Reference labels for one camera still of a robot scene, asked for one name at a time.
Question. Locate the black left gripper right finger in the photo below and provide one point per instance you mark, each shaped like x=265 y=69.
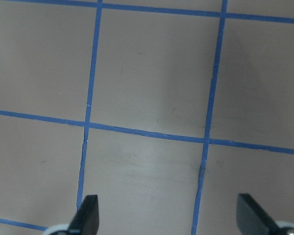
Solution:
x=251 y=218

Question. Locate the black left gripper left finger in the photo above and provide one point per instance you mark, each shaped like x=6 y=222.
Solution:
x=86 y=219

